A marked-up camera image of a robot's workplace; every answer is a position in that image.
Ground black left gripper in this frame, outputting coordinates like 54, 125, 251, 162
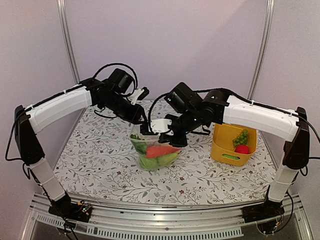
101, 91, 146, 124

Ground orange carrot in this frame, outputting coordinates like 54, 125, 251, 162
145, 145, 180, 159

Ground green leafy vegetable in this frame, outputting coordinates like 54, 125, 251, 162
130, 134, 147, 155

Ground clear zip top bag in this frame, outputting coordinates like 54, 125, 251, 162
128, 125, 183, 171

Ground green bitter gourd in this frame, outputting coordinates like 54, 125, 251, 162
222, 154, 240, 160

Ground green grapes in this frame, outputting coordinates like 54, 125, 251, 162
232, 129, 249, 147

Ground red fruit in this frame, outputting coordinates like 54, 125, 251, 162
234, 144, 250, 155

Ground green pear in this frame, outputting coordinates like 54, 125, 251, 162
157, 152, 179, 166

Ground green apple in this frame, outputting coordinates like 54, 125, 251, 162
139, 155, 158, 170

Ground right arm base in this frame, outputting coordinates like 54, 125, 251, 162
241, 199, 285, 235

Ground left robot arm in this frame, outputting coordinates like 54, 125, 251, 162
9, 68, 150, 217

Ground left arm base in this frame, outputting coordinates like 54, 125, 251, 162
48, 196, 93, 223

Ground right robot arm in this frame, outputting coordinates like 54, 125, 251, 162
160, 82, 310, 218

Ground yellow plastic basket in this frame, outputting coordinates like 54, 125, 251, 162
211, 124, 257, 167

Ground floral table cover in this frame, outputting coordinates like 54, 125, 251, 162
54, 108, 276, 205

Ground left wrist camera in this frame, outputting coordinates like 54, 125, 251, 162
127, 87, 150, 105

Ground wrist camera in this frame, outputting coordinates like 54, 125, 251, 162
127, 87, 150, 105
140, 118, 174, 136

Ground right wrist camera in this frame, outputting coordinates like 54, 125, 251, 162
140, 118, 174, 136

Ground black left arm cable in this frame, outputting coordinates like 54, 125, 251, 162
91, 62, 139, 96

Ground aluminium front rail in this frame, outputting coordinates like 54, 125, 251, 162
20, 193, 314, 240

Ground left aluminium post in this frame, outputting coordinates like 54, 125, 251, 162
56, 0, 80, 84

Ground aluminium post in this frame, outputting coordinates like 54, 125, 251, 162
247, 0, 275, 100
56, 0, 80, 84

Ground right aluminium post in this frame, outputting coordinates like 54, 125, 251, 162
247, 0, 275, 100

